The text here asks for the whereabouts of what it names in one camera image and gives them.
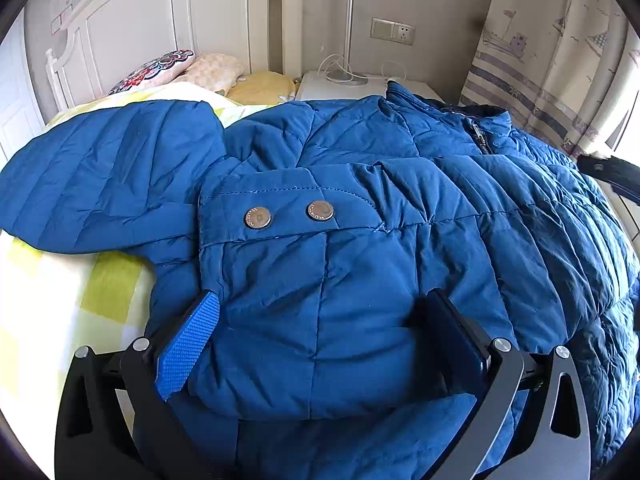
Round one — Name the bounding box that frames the wall socket panel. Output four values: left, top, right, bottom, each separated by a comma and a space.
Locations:
370, 17, 417, 45

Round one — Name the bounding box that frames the white nightstand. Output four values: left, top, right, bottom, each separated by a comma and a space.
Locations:
295, 70, 447, 107

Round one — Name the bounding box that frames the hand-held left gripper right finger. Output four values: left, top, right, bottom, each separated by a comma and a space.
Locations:
425, 287, 594, 480

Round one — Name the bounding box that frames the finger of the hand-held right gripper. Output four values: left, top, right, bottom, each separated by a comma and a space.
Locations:
576, 155, 640, 200

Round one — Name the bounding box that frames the cream checkered pillow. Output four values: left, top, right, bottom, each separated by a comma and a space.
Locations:
175, 54, 249, 97

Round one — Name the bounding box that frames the window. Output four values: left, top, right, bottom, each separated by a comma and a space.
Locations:
607, 47, 640, 158

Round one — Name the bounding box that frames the floral patterned pillow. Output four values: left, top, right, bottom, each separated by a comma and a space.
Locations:
107, 49, 196, 96

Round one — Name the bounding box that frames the blue puffer jacket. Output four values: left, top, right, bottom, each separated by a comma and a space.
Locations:
0, 81, 640, 480

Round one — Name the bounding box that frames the white wooden headboard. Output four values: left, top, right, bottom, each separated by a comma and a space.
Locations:
45, 0, 302, 111

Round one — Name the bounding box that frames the yellow pillow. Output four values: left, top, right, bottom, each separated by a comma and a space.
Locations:
227, 71, 302, 107

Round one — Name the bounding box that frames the boat print curtain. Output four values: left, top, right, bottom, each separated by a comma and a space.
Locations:
459, 0, 640, 157

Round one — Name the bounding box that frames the yellow checkered bed sheet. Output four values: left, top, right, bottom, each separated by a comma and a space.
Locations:
0, 82, 286, 467

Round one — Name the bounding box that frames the white door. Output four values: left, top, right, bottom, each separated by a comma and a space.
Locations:
0, 22, 47, 163

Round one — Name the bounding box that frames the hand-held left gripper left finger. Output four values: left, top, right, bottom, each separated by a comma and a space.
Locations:
54, 291, 221, 480

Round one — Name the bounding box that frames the silver table lamp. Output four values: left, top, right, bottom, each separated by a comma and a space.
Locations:
327, 0, 369, 83

